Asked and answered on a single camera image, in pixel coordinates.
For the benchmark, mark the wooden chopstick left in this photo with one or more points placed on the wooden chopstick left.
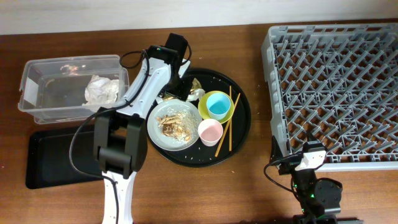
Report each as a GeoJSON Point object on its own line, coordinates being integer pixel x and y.
{"type": "Point", "coordinates": [230, 124]}

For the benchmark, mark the grey plate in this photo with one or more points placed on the grey plate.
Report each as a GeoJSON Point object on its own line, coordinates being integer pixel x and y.
{"type": "Point", "coordinates": [163, 142]}

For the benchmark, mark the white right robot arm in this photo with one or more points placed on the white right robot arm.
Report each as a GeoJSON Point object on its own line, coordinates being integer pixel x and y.
{"type": "Point", "coordinates": [319, 198]}

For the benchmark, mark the wooden chopstick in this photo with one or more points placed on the wooden chopstick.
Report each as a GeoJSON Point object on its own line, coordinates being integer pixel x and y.
{"type": "Point", "coordinates": [227, 127]}
{"type": "Point", "coordinates": [230, 124]}

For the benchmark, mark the small white tissue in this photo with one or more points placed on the small white tissue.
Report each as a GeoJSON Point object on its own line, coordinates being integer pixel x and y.
{"type": "Point", "coordinates": [196, 94]}

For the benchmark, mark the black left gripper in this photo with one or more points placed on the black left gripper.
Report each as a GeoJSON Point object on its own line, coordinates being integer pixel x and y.
{"type": "Point", "coordinates": [185, 89]}

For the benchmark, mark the large crumpled white paper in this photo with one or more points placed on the large crumpled white paper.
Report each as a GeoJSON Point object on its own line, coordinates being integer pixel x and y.
{"type": "Point", "coordinates": [101, 91]}

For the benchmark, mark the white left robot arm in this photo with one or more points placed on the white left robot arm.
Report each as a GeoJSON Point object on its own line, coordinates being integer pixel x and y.
{"type": "Point", "coordinates": [120, 134]}

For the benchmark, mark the food scraps on plate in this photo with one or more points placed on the food scraps on plate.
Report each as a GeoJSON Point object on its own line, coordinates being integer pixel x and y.
{"type": "Point", "coordinates": [179, 125]}

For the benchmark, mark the round black serving tray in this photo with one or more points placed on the round black serving tray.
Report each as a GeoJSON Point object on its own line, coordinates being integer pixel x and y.
{"type": "Point", "coordinates": [199, 155]}

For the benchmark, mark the grey dishwasher rack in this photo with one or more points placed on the grey dishwasher rack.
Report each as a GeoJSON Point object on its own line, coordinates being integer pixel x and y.
{"type": "Point", "coordinates": [339, 83]}

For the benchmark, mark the pink cup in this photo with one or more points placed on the pink cup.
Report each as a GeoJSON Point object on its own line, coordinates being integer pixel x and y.
{"type": "Point", "coordinates": [210, 132]}

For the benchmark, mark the clear plastic waste bin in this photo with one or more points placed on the clear plastic waste bin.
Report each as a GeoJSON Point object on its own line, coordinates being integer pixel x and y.
{"type": "Point", "coordinates": [53, 89]}

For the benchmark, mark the light blue cup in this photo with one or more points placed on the light blue cup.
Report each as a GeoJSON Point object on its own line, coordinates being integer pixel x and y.
{"type": "Point", "coordinates": [218, 104]}

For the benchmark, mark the black rectangular tray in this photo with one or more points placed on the black rectangular tray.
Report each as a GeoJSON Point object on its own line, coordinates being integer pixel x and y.
{"type": "Point", "coordinates": [48, 164]}

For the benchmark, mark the gold brown snack wrapper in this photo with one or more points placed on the gold brown snack wrapper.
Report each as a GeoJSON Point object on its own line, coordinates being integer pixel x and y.
{"type": "Point", "coordinates": [196, 85]}

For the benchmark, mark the yellow-green bowl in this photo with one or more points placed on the yellow-green bowl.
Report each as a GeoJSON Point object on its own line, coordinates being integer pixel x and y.
{"type": "Point", "coordinates": [203, 111]}

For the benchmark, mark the wooden chopstick right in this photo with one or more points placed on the wooden chopstick right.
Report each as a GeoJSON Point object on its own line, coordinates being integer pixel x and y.
{"type": "Point", "coordinates": [227, 127]}

